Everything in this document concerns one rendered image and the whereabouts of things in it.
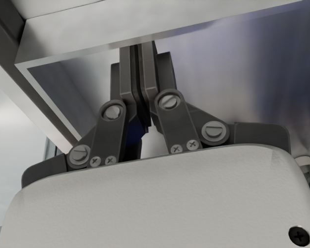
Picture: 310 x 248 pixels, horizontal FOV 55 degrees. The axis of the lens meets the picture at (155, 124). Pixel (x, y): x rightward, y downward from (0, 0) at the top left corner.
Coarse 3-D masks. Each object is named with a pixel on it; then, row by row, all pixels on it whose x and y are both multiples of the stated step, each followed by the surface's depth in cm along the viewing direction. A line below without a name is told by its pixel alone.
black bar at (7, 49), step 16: (0, 0) 14; (0, 16) 14; (16, 16) 16; (0, 32) 15; (16, 32) 15; (0, 48) 15; (16, 48) 16; (0, 64) 16; (16, 80) 17; (32, 96) 19; (48, 112) 20; (64, 128) 22
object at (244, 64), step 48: (144, 0) 15; (192, 0) 14; (240, 0) 13; (288, 0) 13; (48, 48) 15; (96, 48) 14; (192, 48) 19; (240, 48) 19; (288, 48) 19; (48, 96) 16; (96, 96) 22; (192, 96) 23; (240, 96) 23; (288, 96) 23; (144, 144) 28
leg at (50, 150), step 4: (48, 140) 70; (48, 144) 70; (52, 144) 69; (44, 148) 70; (48, 148) 69; (52, 148) 69; (56, 148) 69; (44, 152) 69; (48, 152) 68; (52, 152) 68; (56, 152) 69; (60, 152) 69; (44, 156) 68; (48, 156) 68; (52, 156) 68
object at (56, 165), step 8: (48, 160) 12; (56, 160) 12; (64, 160) 12; (32, 168) 12; (40, 168) 12; (48, 168) 12; (56, 168) 12; (64, 168) 12; (24, 176) 12; (32, 176) 12; (40, 176) 12; (24, 184) 12
